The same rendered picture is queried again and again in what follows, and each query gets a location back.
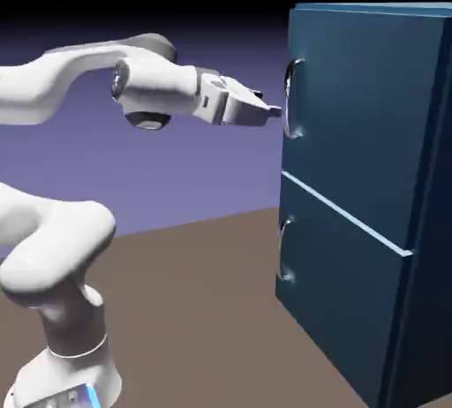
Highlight short blue cabinet door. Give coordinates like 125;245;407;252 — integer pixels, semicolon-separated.
274;171;413;408

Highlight short curved metal handle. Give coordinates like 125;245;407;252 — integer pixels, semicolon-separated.
276;215;297;284

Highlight tall blue cabinet door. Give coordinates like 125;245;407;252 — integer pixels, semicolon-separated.
281;7;445;251

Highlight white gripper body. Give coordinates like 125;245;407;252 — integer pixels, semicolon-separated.
217;75;272;128

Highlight blue painted cabinet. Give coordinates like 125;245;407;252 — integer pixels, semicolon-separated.
274;0;452;408

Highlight long curved metal handle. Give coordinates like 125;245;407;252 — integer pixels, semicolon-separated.
283;57;306;140

